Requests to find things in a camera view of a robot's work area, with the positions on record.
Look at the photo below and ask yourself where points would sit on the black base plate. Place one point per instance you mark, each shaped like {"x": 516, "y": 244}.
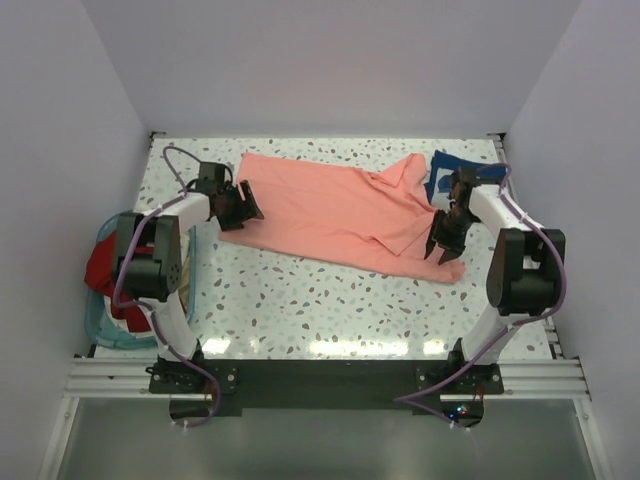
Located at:
{"x": 228, "y": 388}

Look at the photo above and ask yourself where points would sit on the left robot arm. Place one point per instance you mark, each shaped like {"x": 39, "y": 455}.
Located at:
{"x": 176, "y": 341}

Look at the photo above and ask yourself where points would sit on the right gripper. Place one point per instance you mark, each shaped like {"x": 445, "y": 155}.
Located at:
{"x": 438, "y": 236}

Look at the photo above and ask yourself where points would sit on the aluminium frame rail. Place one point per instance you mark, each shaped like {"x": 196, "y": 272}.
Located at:
{"x": 124, "y": 378}

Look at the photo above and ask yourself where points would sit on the red t-shirt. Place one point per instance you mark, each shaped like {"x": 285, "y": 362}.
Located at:
{"x": 98, "y": 279}

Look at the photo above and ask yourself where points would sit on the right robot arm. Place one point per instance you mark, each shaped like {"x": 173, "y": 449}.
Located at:
{"x": 526, "y": 280}

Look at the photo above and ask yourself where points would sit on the salmon pink t-shirt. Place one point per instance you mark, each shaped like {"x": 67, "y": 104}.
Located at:
{"x": 374, "y": 221}

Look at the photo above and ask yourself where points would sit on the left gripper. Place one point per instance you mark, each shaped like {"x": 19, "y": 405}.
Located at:
{"x": 247, "y": 209}

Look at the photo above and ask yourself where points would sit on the folded blue printed t-shirt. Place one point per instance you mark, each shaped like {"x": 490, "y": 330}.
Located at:
{"x": 443, "y": 165}

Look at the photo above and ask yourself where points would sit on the clear teal plastic bin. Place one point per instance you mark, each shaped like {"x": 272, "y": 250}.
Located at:
{"x": 105, "y": 332}

